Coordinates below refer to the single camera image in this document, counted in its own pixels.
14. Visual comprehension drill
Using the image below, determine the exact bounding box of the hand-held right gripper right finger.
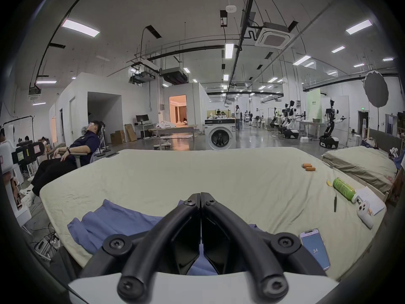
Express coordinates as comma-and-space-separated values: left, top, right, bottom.
201, 193, 327, 302

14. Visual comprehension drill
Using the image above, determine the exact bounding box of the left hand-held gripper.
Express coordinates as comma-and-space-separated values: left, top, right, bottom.
0, 139, 45, 228

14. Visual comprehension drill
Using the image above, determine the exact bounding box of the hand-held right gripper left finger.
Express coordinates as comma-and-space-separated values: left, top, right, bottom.
79, 193, 202, 302

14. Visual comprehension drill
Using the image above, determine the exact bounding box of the person's left hand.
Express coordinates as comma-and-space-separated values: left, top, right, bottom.
11, 175, 24, 210

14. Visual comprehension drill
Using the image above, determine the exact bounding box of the group of people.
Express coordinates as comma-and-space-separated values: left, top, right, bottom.
15, 134, 51, 153

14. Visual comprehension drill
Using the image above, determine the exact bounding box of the blue garment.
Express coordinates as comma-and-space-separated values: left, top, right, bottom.
67, 199, 267, 276

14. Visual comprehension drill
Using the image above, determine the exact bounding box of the office chair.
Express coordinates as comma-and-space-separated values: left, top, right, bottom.
75, 129, 109, 168

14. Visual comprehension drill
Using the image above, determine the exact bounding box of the bed with pale green sheet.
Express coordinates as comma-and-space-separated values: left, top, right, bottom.
39, 147, 387, 282

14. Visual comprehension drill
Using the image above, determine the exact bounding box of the smartphone with lit screen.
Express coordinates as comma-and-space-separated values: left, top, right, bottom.
299, 229, 331, 272

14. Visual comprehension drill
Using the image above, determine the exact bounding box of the white washing machine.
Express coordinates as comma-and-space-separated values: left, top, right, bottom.
205, 118, 236, 151

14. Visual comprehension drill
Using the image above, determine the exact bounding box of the low table with white cloths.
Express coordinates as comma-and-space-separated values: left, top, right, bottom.
148, 120, 199, 150

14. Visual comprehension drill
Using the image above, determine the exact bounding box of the desk with monitor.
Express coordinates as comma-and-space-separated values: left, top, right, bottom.
134, 115, 156, 139

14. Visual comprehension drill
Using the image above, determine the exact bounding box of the green spray can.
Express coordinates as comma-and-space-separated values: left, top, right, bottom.
332, 177, 360, 204

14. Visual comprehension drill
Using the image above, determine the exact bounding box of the black and white robot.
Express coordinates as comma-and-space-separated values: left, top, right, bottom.
319, 99, 347, 149
281, 100, 300, 139

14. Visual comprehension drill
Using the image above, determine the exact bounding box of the white hand controller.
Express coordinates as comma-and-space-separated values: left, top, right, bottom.
356, 200, 375, 230

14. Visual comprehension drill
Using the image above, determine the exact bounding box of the bed with beige sheet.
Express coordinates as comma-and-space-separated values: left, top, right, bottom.
321, 146, 398, 199

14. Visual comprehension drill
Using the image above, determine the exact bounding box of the white paper sheet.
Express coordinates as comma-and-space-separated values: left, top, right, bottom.
356, 186, 385, 216

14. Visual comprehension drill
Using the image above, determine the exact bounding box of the grey padded headboard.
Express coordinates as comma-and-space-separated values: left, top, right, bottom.
368, 128, 403, 158

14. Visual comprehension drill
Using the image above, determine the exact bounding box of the grey photo umbrella on stand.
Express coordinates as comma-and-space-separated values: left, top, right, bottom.
363, 70, 390, 133

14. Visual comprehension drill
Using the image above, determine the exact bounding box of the white power strip with cables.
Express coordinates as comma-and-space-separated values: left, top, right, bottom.
34, 232, 61, 261

